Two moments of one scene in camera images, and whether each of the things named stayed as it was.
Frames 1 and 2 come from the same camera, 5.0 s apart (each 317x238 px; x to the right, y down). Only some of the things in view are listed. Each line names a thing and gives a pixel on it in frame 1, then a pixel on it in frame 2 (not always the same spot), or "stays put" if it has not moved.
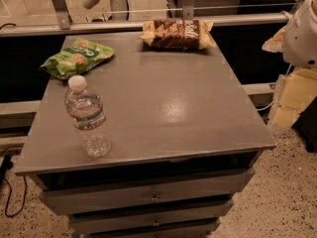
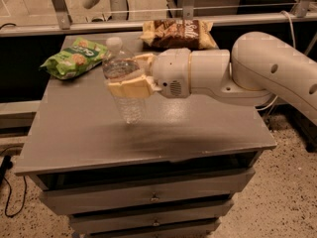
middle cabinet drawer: [149, 216] stays put
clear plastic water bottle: [86, 108] → [120, 64]
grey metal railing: [67, 25] stays put
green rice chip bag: [76, 59] stays put
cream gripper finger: [275, 44] → [170, 71]
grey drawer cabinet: [185, 144] stays put
